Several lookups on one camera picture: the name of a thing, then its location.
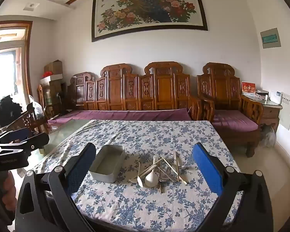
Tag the wooden side table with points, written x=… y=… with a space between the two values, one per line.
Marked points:
x=268 y=113

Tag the brown cardboard box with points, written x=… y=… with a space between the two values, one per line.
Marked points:
x=53 y=67

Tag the grey wall panel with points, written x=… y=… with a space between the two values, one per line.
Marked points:
x=270 y=38

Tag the red printed box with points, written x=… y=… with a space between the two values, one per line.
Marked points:
x=248 y=88

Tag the small white device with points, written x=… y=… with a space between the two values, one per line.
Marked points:
x=278 y=96

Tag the clear plastic bag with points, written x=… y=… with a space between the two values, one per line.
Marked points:
x=35 y=110

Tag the purple armchair cushion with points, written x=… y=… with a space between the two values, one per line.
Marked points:
x=232 y=120

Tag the black bag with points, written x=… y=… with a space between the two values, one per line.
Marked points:
x=4 y=111

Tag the wooden door frame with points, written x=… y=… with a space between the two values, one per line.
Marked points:
x=27 y=58

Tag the carved wooden dining chair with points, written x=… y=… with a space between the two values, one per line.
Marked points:
x=26 y=120

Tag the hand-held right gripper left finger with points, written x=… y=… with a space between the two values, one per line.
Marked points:
x=83 y=166

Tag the wooden chopstick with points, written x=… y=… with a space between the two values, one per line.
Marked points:
x=169 y=168
x=149 y=168
x=174 y=171
x=176 y=166

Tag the rectangular metal tin container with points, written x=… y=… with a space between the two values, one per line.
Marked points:
x=107 y=164

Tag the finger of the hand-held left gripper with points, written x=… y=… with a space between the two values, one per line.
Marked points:
x=29 y=143
x=19 y=134

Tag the blue floral tablecloth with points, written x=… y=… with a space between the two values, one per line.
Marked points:
x=140 y=205

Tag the carved wooden sofa bench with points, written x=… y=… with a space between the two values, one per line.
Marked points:
x=116 y=89

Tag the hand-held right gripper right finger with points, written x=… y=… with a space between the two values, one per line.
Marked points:
x=206 y=171

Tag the carved wooden armchair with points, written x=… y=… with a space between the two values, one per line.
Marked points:
x=220 y=87

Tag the person's left hand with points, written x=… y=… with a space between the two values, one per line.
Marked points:
x=11 y=191

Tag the metal spoon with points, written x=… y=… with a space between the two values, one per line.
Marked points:
x=164 y=175
x=182 y=166

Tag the framed peacock flower painting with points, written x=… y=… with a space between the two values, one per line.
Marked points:
x=147 y=9

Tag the white ceramic spoon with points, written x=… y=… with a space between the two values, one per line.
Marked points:
x=150 y=178
x=140 y=181
x=135 y=178

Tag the white electric fan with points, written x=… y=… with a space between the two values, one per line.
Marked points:
x=268 y=136

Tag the tissue box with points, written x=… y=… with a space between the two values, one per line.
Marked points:
x=261 y=94

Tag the white wall distribution box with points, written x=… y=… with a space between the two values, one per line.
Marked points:
x=287 y=111

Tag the purple sofa cushion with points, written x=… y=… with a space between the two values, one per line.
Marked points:
x=123 y=114

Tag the white flat box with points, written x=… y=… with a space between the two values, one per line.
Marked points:
x=53 y=77

